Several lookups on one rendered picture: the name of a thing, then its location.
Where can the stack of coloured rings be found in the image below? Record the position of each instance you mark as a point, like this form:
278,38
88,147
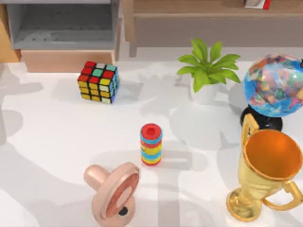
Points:
151,144

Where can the gold trophy cup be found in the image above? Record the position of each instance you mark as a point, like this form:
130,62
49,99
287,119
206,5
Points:
265,165

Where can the red and white box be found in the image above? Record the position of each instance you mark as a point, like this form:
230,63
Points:
256,3

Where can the colourful puzzle cube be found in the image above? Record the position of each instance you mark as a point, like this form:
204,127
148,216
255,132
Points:
98,82

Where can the wooden cupboard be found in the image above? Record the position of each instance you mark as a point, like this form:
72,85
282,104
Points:
7,40

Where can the pale wooden drawer front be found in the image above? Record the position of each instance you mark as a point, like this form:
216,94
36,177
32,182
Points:
68,60

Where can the colourful globe on black stand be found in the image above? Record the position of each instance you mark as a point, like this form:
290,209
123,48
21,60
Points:
274,85

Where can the green plant in white pot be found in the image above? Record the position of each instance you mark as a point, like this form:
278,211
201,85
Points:
206,71

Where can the wooden shelf unit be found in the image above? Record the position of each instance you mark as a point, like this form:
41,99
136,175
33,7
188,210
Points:
213,23

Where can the pink seal stamp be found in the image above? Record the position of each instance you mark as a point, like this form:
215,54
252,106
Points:
113,194

